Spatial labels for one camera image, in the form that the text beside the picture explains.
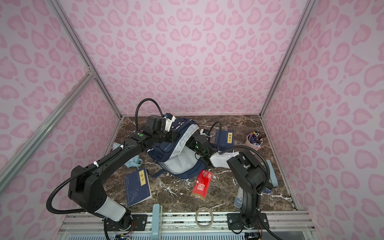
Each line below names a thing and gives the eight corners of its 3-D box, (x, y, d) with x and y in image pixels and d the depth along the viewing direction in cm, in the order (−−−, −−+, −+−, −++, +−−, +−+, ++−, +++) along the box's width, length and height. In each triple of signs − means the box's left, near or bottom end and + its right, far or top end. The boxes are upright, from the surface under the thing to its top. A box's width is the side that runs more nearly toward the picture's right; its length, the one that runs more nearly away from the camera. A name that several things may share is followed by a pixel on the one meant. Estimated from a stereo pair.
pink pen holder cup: (244, 153, 100) (250, 141, 89) (242, 143, 106) (247, 130, 95) (256, 153, 100) (263, 141, 89) (253, 143, 106) (259, 130, 95)
